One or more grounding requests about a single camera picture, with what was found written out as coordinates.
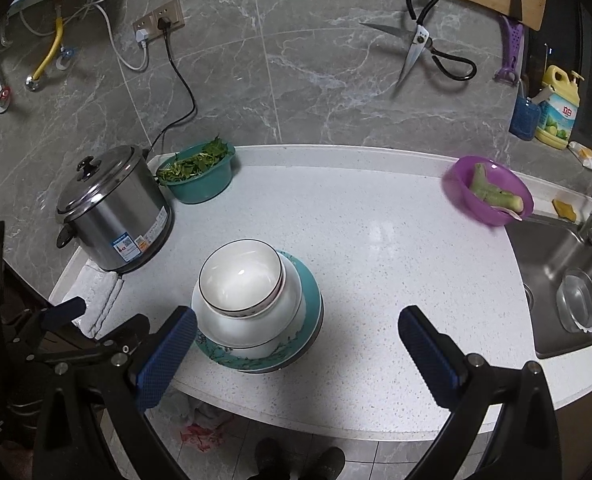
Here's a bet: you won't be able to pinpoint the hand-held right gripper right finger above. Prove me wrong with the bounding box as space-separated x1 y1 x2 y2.
398 304 562 480

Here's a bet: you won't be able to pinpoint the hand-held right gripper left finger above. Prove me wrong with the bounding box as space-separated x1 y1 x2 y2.
35 305 199 480

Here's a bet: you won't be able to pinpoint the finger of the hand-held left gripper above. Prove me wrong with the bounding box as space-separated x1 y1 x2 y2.
26 313 150 367
6 296 87 333

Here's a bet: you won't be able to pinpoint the white bowl with floral print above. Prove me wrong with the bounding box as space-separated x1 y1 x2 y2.
198 239 283 319

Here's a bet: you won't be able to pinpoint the large white bowl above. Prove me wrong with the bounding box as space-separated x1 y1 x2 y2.
191 254 307 352

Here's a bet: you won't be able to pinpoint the white folded towel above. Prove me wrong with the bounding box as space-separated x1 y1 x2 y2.
70 259 125 339

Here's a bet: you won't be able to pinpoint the grey floor cloth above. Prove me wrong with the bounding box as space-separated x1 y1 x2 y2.
167 389 233 427

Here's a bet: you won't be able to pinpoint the red and white plastic bag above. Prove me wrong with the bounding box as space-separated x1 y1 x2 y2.
178 422 227 449

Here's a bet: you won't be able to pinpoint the stainless steel rice cooker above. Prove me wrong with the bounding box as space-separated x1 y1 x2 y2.
56 144 175 275

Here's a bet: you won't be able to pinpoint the person's black shoe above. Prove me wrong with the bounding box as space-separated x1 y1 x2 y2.
253 437 293 480
303 446 347 480

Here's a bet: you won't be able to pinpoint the stainless steel sink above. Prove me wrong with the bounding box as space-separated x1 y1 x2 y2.
504 214 592 361

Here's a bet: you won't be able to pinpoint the purple plastic basin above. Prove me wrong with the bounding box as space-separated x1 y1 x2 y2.
442 155 534 227

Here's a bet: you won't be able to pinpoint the clear glass bowl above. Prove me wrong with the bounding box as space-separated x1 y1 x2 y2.
555 268 592 335

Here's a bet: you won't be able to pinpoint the green plastic basin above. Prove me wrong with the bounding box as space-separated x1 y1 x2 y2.
157 141 237 205

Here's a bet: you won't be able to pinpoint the green vegetable stem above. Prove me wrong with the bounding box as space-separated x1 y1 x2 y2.
469 162 525 214

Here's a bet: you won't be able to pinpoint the leafy green vegetables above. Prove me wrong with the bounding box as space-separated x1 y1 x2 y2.
158 134 228 183

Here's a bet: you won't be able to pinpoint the yellow sponge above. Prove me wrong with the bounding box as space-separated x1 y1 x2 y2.
551 198 577 222

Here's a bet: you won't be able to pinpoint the blue utensil holder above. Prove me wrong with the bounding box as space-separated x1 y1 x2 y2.
508 94 542 142

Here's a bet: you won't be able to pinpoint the white and yellow packet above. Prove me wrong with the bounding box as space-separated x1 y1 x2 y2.
568 141 592 175

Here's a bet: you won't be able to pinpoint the yellow dish soap bottle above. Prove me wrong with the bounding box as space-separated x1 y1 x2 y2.
534 64 585 151

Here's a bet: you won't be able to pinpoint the steel kitchen scissors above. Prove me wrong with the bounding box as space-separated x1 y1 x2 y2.
359 0 478 97

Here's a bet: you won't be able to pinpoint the purple peeler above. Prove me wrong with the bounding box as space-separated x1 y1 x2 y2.
492 14 527 84

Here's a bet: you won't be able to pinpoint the black power cable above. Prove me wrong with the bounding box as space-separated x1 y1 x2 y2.
146 16 197 158

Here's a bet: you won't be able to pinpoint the white power cable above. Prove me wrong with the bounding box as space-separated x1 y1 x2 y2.
95 0 150 72

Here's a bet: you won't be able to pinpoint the yellow gas hose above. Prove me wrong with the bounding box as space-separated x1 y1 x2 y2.
25 0 65 92

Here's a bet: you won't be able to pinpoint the wall power outlet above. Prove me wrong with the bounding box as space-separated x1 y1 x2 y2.
133 0 186 44

